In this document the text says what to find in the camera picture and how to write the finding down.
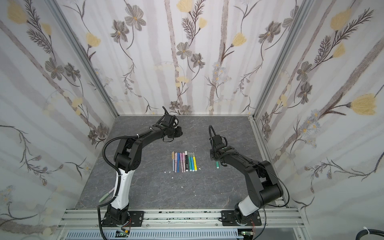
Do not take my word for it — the teal green highlighter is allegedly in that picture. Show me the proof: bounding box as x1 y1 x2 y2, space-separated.
188 152 193 172

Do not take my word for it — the black cable bottom right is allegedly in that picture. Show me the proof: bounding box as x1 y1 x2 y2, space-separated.
355 227 384 240

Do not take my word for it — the white slotted cable duct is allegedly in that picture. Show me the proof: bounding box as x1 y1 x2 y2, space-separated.
65 228 244 240

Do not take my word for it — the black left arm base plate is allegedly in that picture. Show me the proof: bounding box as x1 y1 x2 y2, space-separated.
102 211 144 228

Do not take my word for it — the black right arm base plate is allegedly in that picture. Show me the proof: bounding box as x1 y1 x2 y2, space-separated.
219 210 262 227

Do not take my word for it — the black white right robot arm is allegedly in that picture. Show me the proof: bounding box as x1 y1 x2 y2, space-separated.
210 135 284 224

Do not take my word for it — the light blue highlighter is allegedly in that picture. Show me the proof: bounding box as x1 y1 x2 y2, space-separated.
189 153 195 172

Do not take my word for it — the dark blue pen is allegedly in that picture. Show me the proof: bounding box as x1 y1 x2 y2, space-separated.
176 153 181 173

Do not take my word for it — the aluminium front rail frame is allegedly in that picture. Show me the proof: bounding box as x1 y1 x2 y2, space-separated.
53 208 310 240

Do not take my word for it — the black corrugated left cable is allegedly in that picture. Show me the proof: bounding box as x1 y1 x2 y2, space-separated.
96 134 142 240

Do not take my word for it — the black pen white cap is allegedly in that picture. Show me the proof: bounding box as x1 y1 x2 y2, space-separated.
184 151 190 172

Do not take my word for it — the purple capped pink pen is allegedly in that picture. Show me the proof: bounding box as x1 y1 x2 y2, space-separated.
179 153 184 173

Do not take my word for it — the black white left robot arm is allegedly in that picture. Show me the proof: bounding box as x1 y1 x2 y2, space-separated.
97 113 183 227

